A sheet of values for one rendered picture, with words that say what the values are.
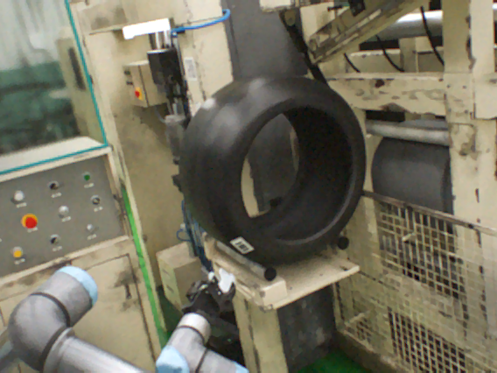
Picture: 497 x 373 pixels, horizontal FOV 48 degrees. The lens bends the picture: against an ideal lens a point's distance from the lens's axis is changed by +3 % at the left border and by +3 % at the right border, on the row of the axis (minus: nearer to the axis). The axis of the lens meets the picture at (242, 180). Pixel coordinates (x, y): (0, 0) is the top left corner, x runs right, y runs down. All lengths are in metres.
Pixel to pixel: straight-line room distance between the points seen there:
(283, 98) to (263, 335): 1.04
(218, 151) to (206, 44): 0.49
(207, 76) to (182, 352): 0.97
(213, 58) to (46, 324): 1.04
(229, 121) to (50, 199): 0.89
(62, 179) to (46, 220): 0.16
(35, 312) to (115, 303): 1.08
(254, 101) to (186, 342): 0.67
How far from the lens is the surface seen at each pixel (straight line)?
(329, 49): 1.87
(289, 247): 1.63
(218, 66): 1.88
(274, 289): 1.69
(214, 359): 1.23
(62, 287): 1.27
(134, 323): 2.33
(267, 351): 2.25
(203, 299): 1.34
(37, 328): 1.19
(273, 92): 1.53
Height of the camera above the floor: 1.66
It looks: 17 degrees down
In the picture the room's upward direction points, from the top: 11 degrees counter-clockwise
